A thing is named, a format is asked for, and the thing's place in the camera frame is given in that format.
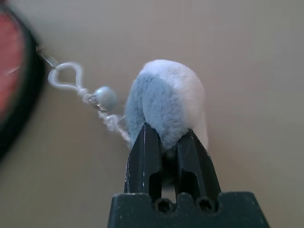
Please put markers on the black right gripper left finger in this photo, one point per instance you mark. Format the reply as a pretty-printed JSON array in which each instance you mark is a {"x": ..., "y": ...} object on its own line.
[{"x": 142, "y": 161}]

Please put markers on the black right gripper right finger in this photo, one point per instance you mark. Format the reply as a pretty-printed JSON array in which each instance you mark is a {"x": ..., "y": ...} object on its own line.
[{"x": 197, "y": 164}]

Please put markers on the white grey plush charm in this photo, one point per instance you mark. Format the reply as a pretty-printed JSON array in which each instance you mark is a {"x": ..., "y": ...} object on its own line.
[{"x": 166, "y": 95}]

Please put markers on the red black paddle case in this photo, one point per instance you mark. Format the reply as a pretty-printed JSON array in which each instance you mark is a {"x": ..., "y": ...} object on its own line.
[{"x": 35, "y": 95}]

